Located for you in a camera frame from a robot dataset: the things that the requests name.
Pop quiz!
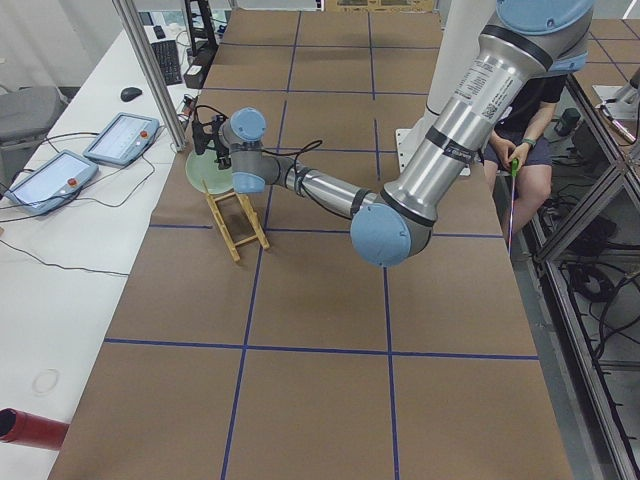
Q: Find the wooden dish rack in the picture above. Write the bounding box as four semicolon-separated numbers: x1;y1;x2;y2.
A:
201;180;270;262

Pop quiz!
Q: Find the black keyboard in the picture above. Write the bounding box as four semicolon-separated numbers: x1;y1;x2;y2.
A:
151;40;182;85

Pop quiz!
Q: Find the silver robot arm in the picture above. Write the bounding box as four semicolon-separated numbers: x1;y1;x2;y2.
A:
213;1;594;267

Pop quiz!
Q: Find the pale green plate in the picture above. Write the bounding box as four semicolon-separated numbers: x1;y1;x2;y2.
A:
185;150;233;195

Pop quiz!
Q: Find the far teach pendant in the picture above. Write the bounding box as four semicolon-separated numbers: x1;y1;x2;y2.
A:
83;112;160;166

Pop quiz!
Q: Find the black computer mouse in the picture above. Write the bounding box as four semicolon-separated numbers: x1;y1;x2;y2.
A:
120;87;143;103

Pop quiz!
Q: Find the red cylinder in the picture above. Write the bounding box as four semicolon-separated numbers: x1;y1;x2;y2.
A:
1;408;69;450

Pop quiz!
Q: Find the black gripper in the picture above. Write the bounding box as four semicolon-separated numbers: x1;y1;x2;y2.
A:
214;132;231;170

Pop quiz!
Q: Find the aluminium frame post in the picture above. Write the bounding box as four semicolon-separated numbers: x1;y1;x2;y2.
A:
112;0;187;152

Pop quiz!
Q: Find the black box with label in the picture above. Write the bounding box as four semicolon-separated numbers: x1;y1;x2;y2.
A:
183;48;216;89

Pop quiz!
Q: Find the seated person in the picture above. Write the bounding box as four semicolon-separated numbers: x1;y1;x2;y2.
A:
483;75;567;236

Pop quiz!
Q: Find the teach pendant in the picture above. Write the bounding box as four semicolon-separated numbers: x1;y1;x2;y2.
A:
83;112;160;166
5;150;98;214

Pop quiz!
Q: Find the near teach pendant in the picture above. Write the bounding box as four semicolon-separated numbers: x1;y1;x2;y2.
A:
5;150;98;214

